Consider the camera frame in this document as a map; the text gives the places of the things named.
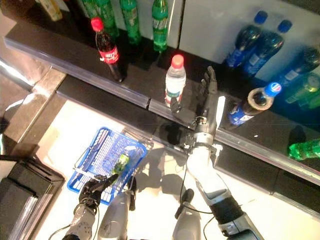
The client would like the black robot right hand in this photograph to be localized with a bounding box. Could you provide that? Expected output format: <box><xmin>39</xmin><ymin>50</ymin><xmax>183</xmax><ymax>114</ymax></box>
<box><xmin>170</xmin><ymin>66</ymin><xmax>219</xmax><ymax>136</ymax></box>

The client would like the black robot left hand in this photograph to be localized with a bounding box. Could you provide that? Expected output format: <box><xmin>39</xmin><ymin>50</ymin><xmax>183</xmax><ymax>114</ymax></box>
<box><xmin>78</xmin><ymin>173</ymin><xmax>120</xmax><ymax>210</ymax></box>

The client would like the blue plastic shopping basket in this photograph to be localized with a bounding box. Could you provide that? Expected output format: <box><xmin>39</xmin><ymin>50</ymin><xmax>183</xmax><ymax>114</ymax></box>
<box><xmin>66</xmin><ymin>126</ymin><xmax>149</xmax><ymax>207</ymax></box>

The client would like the small water bottle red cap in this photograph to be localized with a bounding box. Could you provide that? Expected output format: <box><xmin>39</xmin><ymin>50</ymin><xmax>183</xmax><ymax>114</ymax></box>
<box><xmin>164</xmin><ymin>54</ymin><xmax>187</xmax><ymax>108</ymax></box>

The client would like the green soda bottle yellow cap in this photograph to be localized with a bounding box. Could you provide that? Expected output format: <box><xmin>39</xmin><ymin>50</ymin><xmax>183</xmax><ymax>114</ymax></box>
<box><xmin>80</xmin><ymin>0</ymin><xmax>105</xmax><ymax>28</ymax></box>
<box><xmin>288</xmin><ymin>138</ymin><xmax>320</xmax><ymax>161</ymax></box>
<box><xmin>151</xmin><ymin>0</ymin><xmax>169</xmax><ymax>53</ymax></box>
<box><xmin>119</xmin><ymin>0</ymin><xmax>142</xmax><ymax>46</ymax></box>
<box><xmin>96</xmin><ymin>0</ymin><xmax>120</xmax><ymax>39</ymax></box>

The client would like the bright green drink bottle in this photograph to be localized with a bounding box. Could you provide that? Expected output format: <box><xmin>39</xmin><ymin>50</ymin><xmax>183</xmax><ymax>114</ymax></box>
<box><xmin>283</xmin><ymin>73</ymin><xmax>320</xmax><ymax>105</ymax></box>
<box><xmin>297</xmin><ymin>93</ymin><xmax>320</xmax><ymax>112</ymax></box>

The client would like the black low display shelf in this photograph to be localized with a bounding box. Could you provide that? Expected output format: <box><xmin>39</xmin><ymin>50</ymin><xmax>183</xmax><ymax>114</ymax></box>
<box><xmin>0</xmin><ymin>154</ymin><xmax>66</xmax><ymax>240</ymax></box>

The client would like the black metal shelf board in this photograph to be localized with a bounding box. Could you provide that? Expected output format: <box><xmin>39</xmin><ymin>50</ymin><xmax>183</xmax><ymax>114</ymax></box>
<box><xmin>147</xmin><ymin>57</ymin><xmax>320</xmax><ymax>180</ymax></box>
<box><xmin>4</xmin><ymin>14</ymin><xmax>151</xmax><ymax>110</ymax></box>

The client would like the black shelf base board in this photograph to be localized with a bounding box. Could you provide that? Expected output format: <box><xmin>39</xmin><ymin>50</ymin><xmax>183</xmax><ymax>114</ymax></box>
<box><xmin>149</xmin><ymin>119</ymin><xmax>320</xmax><ymax>223</ymax></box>
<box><xmin>56</xmin><ymin>74</ymin><xmax>161</xmax><ymax>151</ymax></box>

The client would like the dark marble floor ledge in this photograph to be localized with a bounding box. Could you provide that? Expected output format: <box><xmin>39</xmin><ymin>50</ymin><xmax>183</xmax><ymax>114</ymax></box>
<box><xmin>0</xmin><ymin>67</ymin><xmax>68</xmax><ymax>161</ymax></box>

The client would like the small yellow tea bottle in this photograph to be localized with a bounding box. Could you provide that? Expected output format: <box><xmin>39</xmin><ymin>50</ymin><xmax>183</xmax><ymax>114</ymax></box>
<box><xmin>36</xmin><ymin>0</ymin><xmax>63</xmax><ymax>22</ymax></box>

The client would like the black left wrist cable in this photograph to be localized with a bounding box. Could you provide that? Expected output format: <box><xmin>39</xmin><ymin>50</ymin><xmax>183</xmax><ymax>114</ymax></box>
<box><xmin>47</xmin><ymin>204</ymin><xmax>101</xmax><ymax>240</ymax></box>

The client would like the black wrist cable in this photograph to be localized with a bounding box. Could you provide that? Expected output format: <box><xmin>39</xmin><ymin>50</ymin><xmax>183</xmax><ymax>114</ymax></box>
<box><xmin>178</xmin><ymin>159</ymin><xmax>218</xmax><ymax>240</ymax></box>
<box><xmin>47</xmin><ymin>204</ymin><xmax>101</xmax><ymax>240</ymax></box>

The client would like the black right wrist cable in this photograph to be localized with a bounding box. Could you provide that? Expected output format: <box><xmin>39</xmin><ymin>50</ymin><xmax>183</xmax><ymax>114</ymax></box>
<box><xmin>178</xmin><ymin>159</ymin><xmax>218</xmax><ymax>240</ymax></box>

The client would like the shiny metal frame post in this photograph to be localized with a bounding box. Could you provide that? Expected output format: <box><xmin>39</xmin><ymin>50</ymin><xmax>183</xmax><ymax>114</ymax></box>
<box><xmin>0</xmin><ymin>56</ymin><xmax>36</xmax><ymax>93</ymax></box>

